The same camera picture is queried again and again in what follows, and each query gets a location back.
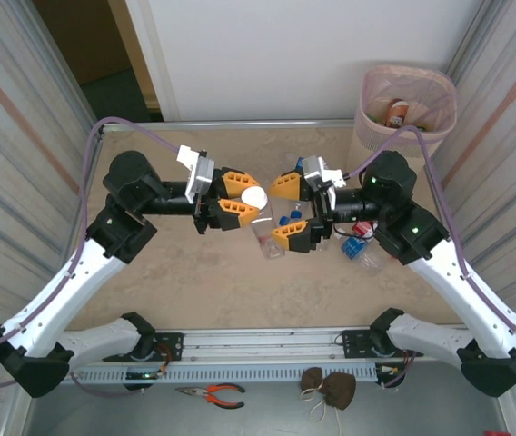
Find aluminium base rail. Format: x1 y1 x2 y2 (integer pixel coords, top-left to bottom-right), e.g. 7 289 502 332
64 329 463 363

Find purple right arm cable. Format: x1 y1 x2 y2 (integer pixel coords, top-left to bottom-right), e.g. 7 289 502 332
342 125 516 390

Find orange handled pliers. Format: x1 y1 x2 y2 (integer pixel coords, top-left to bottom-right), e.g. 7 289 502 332
174 383 246 410

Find red label bottle red cap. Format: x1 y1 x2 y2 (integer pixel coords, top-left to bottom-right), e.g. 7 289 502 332
352 220 380 240

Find shiny brown bottle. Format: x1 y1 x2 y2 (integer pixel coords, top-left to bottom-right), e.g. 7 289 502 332
385 98 409 129

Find brown drawstring pouch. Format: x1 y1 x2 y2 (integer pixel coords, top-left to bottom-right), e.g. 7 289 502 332
300 366 358 436

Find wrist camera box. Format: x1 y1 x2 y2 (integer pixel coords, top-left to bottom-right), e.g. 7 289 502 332
301 154 348 188
175 144 216 205

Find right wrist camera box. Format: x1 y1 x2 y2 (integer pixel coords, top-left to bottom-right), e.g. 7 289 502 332
301 154 348 188

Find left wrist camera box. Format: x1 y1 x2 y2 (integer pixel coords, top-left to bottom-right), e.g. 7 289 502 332
175 144 216 205

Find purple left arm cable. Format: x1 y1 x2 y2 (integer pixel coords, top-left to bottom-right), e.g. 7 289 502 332
0 116 182 399

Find grey slotted cable duct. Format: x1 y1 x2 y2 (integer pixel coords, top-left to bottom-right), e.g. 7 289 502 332
71 362 377 385

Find bottle grape picture label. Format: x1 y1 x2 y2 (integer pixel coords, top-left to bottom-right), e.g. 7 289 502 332
241 184 292 261

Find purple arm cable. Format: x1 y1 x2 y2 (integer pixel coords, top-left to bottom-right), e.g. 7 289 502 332
342 125 516 390
0 116 182 399

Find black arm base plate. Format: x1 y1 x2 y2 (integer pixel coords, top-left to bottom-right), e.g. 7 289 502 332
342 330 424 360
103 332 184 363

